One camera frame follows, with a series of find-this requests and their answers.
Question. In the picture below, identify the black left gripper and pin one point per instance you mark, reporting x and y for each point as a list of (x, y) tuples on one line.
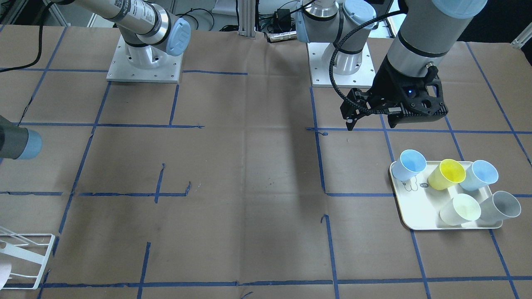
[(385, 86)]

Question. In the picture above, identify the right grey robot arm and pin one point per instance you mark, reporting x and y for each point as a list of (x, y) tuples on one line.
[(140, 23)]

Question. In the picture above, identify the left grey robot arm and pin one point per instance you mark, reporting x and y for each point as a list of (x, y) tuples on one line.
[(429, 30)]

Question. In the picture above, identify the yellow plastic cup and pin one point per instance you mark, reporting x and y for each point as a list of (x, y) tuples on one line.
[(448, 173)]

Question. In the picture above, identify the light blue plastic cup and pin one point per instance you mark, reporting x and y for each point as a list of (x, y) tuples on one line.
[(479, 174)]

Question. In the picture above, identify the pale green plastic cup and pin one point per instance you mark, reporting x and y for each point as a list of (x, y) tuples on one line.
[(461, 209)]

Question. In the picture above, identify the grey plastic cup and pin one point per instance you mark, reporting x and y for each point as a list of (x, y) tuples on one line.
[(499, 206)]

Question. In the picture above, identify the cream plastic tray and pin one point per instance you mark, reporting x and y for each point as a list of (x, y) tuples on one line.
[(419, 204)]

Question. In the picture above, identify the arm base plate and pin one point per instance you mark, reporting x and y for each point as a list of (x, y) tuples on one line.
[(350, 70), (143, 65)]

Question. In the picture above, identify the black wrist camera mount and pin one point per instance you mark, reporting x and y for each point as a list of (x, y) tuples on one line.
[(419, 99)]

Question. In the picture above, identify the aluminium frame post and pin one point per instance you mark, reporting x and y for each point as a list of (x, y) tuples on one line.
[(246, 13)]

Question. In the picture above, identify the white wire dish rack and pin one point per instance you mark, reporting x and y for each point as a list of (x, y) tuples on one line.
[(29, 254)]

